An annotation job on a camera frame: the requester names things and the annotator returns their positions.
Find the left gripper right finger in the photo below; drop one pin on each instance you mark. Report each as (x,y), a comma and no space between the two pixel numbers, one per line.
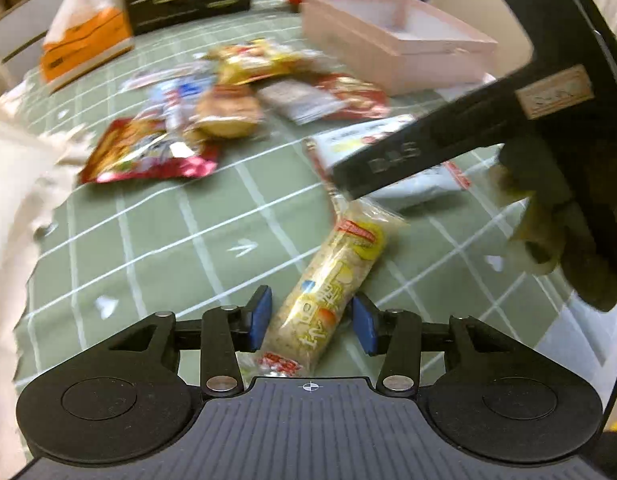
(395,335)

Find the grey biscuit packet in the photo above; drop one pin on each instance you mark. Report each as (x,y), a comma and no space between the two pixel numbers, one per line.
(298,101)

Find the gloved right hand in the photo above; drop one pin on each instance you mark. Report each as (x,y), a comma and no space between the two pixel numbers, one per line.
(553,232)

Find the pink cardboard box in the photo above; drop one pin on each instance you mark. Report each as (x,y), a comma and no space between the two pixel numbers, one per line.
(401,46)

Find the orange-red nut snack packet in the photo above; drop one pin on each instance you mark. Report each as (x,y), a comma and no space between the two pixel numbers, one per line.
(362,99)

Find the cream cloth bag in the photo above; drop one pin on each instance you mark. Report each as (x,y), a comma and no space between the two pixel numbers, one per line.
(37,175)

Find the red shiny snack packet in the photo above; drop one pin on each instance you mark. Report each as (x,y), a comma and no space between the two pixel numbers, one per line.
(133,149)

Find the beige chair right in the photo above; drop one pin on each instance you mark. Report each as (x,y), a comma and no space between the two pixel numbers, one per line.
(496,20)

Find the green checked tablecloth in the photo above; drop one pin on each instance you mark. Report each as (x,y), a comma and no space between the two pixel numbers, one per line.
(115,253)

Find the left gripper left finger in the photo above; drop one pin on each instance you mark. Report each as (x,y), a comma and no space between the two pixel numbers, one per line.
(226,331)

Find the rice cracker roll packet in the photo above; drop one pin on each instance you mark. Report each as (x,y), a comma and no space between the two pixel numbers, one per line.
(301,329)

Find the orange tissue box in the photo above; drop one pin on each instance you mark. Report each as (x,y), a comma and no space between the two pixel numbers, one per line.
(83,35)

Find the blue white clear packet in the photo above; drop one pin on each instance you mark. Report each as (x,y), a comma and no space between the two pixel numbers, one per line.
(173,92)

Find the packaged round bread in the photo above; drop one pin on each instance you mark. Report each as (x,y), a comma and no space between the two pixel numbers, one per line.
(227,111)

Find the yellow guoba snack bag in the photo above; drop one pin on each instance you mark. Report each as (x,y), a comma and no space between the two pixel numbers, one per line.
(260,59)

